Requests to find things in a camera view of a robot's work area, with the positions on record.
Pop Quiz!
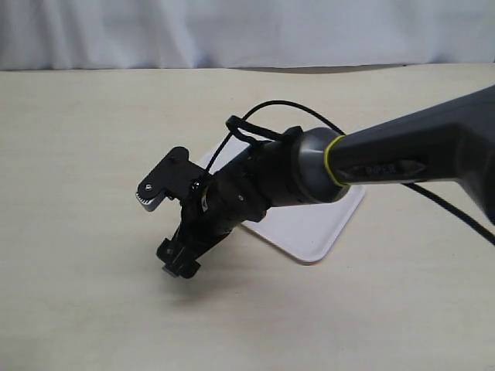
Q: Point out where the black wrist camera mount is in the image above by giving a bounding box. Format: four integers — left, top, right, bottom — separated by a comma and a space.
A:
135, 146, 204, 212

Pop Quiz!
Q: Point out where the white rectangular plastic tray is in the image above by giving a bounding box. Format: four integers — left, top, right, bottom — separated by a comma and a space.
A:
195, 145, 367, 266

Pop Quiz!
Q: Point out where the white backdrop curtain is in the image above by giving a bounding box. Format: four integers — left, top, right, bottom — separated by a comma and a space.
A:
1, 1, 494, 70

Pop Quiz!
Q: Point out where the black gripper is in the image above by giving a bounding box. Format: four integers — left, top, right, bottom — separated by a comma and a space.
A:
156, 142, 298, 279

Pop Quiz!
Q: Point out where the black cable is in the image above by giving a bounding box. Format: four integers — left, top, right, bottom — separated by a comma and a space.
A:
191, 100, 495, 248

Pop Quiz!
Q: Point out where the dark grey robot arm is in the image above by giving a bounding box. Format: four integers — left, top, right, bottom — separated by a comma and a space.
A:
156, 87, 494, 278

